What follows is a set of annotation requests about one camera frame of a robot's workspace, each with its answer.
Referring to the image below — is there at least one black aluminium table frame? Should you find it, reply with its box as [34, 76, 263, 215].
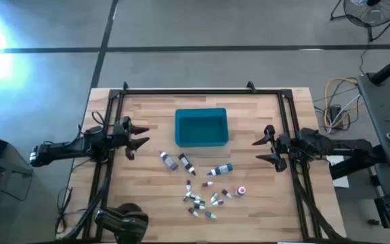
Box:
[79, 81, 347, 242]

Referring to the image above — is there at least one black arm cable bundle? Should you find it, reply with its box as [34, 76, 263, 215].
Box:
[62, 159, 114, 240]
[291, 162, 339, 240]

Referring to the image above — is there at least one yellow cable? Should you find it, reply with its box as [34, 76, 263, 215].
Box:
[323, 77, 362, 129]

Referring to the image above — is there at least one large blue food coloring bottle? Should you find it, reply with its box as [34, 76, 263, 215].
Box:
[207, 163, 234, 177]

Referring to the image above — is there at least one black power adapter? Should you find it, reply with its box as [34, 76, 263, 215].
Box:
[328, 105, 345, 128]

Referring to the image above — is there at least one large black food coloring bottle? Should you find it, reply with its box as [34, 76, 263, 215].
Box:
[177, 152, 197, 176]

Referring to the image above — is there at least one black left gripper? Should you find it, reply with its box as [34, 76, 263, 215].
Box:
[112, 116, 151, 161]

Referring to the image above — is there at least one black glossy device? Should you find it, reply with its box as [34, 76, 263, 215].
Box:
[94, 202, 150, 244]

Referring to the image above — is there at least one loose black cable loop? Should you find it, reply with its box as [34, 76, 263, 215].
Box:
[54, 186, 74, 235]

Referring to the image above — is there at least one grey desk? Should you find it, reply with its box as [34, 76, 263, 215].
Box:
[356, 73, 390, 197]

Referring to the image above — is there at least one black left arm cable bundle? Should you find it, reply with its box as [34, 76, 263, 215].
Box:
[62, 159, 114, 240]

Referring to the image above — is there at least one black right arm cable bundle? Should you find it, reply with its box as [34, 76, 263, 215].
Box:
[291, 162, 339, 240]

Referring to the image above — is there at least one black desk foot bar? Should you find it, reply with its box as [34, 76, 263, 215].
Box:
[330, 154, 385, 180]

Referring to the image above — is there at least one white paper sheet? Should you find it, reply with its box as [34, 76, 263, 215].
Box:
[326, 155, 350, 189]

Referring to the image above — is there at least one white cable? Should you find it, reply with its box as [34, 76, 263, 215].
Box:
[326, 94, 362, 134]

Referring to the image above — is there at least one black floor fan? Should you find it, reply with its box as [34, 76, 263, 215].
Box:
[330, 0, 390, 43]

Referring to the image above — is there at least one large purple food coloring bottle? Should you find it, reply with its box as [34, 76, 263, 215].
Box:
[159, 150, 179, 171]

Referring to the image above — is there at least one teal plastic bin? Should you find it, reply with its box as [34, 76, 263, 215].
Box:
[174, 107, 230, 148]

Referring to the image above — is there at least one thin black fan cable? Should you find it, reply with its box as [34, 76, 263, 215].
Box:
[359, 42, 369, 76]

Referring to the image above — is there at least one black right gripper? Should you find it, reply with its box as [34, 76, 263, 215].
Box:
[251, 124, 301, 174]

